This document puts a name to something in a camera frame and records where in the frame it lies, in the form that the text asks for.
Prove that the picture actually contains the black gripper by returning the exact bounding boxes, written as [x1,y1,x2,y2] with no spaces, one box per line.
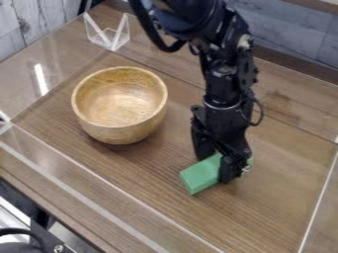
[188,98,256,186]

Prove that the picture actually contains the green rectangular block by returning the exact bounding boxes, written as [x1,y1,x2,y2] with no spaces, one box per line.
[177,151,256,197]

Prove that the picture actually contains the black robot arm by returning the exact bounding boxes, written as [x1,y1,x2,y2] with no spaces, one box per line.
[128,0,259,183]

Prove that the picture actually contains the wooden bowl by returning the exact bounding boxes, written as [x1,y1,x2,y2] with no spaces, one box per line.
[70,66,169,144]

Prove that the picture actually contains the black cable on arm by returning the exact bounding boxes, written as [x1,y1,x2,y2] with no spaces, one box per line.
[239,95,265,127]

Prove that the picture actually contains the clear acrylic enclosure walls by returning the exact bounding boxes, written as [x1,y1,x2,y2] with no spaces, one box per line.
[0,6,338,253]

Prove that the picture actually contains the black bracket with cable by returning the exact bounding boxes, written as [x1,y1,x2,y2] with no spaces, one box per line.
[0,216,89,253]

